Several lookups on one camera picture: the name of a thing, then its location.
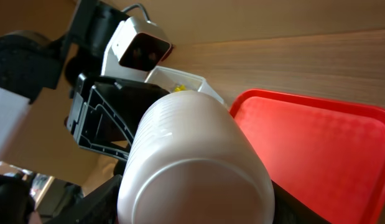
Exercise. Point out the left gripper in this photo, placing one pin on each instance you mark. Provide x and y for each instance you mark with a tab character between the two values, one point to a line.
105	112

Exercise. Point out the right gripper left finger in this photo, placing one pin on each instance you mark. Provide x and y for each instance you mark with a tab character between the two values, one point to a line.
98	207

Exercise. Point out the red serving tray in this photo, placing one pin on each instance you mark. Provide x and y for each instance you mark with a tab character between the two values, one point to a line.
328	154

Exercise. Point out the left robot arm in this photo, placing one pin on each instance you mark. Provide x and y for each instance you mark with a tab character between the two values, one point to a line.
30	62

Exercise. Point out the clear plastic waste bin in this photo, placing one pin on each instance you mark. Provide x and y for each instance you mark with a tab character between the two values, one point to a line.
168	78

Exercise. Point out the yellow silver foil wrapper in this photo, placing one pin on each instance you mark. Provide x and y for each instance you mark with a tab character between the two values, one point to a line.
178	88

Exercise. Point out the pink plastic cup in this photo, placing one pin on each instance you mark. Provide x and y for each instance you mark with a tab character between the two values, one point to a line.
191	163

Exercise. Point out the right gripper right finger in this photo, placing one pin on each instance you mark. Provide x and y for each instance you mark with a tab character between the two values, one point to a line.
289	210

